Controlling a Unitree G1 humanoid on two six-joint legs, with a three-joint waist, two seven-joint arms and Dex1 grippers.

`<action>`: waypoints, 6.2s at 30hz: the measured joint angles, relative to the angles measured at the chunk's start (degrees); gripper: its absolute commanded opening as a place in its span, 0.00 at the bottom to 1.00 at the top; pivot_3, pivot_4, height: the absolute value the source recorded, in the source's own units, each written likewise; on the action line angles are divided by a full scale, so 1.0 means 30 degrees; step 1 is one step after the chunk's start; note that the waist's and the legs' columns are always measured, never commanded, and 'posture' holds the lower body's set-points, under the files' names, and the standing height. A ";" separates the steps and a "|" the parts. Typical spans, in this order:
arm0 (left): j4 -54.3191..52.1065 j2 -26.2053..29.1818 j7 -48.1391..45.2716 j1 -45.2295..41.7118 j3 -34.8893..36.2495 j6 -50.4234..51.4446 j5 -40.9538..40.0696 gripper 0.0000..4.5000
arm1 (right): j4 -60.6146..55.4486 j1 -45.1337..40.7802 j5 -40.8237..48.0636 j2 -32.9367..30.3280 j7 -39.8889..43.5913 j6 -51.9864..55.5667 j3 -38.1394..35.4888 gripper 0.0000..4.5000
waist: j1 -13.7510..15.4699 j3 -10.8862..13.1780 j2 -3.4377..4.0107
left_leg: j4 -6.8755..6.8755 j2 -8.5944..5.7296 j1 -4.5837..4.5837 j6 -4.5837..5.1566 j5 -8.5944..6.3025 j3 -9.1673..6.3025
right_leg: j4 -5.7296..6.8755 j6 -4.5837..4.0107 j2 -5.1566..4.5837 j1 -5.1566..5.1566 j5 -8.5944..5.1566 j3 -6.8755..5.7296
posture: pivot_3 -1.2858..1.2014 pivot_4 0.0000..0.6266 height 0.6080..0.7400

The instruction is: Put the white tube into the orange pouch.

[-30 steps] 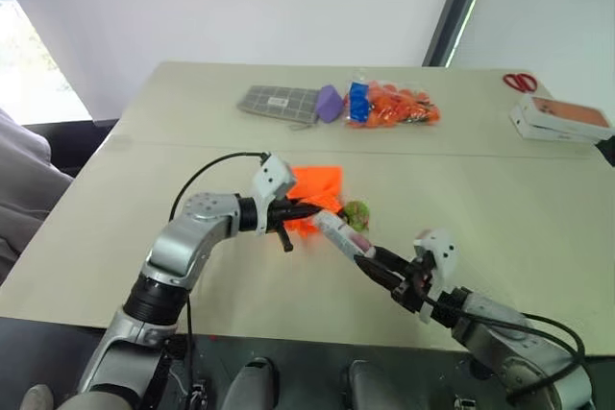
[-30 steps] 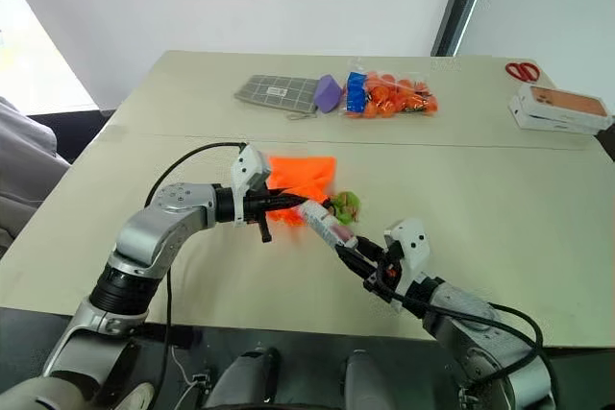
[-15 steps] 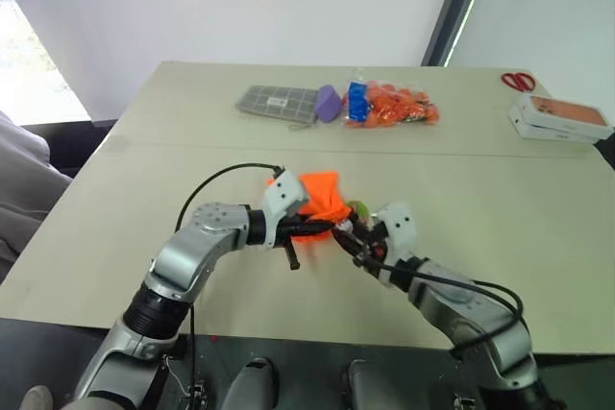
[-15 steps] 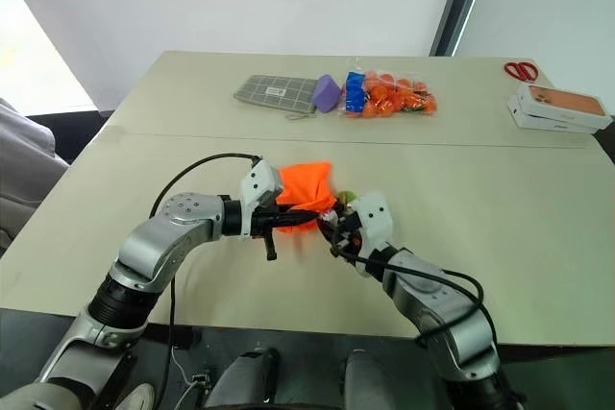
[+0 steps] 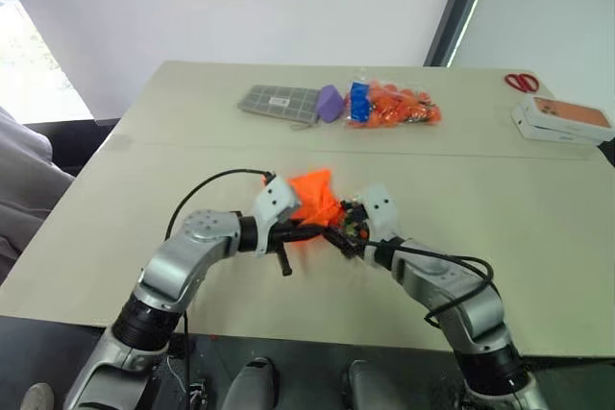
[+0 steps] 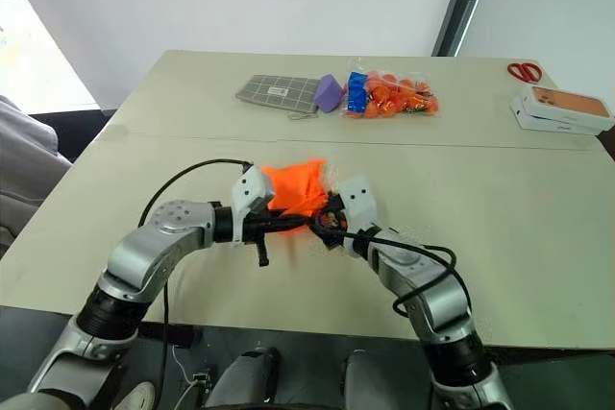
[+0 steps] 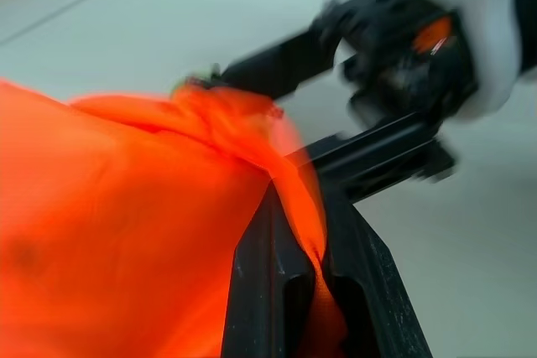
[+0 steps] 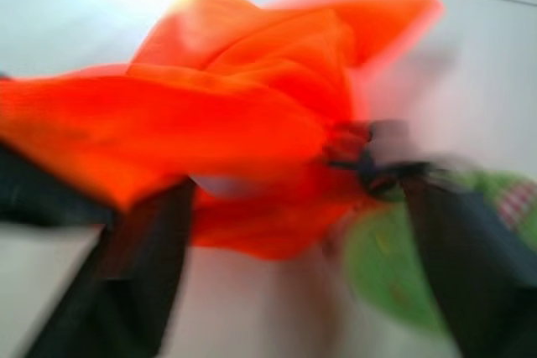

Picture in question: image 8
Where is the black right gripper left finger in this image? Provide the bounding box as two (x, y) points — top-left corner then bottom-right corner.
(24, 180), (197, 358)

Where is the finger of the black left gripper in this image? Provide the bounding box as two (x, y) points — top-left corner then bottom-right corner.
(0, 138), (115, 228)

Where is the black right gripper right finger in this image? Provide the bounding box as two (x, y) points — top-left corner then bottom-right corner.
(400, 174), (537, 358)

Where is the orange fabric drawstring pouch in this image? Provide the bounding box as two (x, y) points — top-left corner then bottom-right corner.
(0, 0), (446, 252)

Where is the black pouch drawstring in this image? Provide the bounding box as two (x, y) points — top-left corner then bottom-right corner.
(325, 117), (435, 202)

